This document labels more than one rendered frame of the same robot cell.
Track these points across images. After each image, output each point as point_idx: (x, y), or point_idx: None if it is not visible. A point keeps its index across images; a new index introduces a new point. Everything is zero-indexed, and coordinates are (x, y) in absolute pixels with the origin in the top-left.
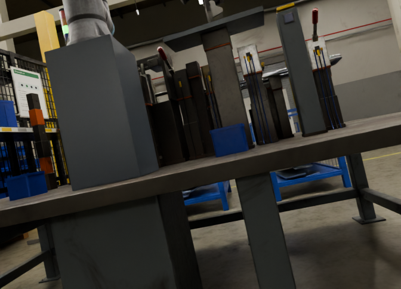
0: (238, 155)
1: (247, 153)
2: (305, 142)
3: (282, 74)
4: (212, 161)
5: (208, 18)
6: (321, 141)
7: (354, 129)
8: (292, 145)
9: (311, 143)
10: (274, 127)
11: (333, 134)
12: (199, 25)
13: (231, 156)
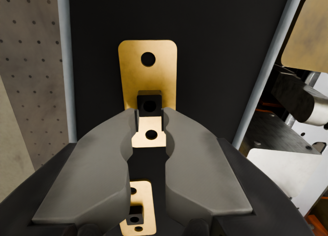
0: (35, 25)
1: (44, 35)
2: (27, 81)
3: (305, 188)
4: None
5: (106, 121)
6: (3, 84)
7: (66, 122)
8: (15, 68)
9: (4, 79)
10: None
11: (61, 108)
12: (61, 42)
13: (41, 17)
